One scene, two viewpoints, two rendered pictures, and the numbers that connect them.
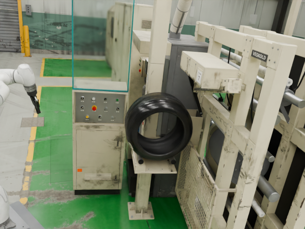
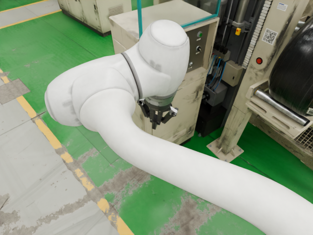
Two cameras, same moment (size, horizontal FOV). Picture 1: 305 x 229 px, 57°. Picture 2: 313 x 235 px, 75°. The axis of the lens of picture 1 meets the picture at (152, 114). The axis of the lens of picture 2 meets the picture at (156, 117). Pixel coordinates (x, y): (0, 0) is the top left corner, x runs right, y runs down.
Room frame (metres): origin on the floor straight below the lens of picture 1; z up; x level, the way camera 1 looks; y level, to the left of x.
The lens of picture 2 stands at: (1.67, 1.14, 1.78)
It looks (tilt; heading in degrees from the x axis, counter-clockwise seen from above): 48 degrees down; 336
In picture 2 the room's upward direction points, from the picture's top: straight up
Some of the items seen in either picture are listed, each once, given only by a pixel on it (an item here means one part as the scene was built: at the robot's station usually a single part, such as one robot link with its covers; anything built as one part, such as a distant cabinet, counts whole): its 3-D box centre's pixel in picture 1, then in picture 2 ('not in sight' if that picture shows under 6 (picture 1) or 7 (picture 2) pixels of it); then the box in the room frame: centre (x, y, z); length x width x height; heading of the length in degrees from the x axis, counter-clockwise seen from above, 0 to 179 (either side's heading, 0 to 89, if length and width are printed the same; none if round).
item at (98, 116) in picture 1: (99, 139); (161, 95); (2.82, 0.58, 0.63); 0.56 x 0.41 x 1.27; 101
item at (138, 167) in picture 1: (138, 157); (274, 113); (2.18, 0.09, 0.83); 0.36 x 0.09 x 0.06; 11
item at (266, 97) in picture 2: (138, 151); (279, 106); (2.17, 0.09, 0.90); 0.35 x 0.05 x 0.05; 11
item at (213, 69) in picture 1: (205, 68); not in sight; (2.13, -0.37, 1.71); 0.61 x 0.25 x 0.15; 11
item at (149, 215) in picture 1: (140, 209); (225, 148); (2.45, 0.02, 0.02); 0.27 x 0.27 x 0.04; 11
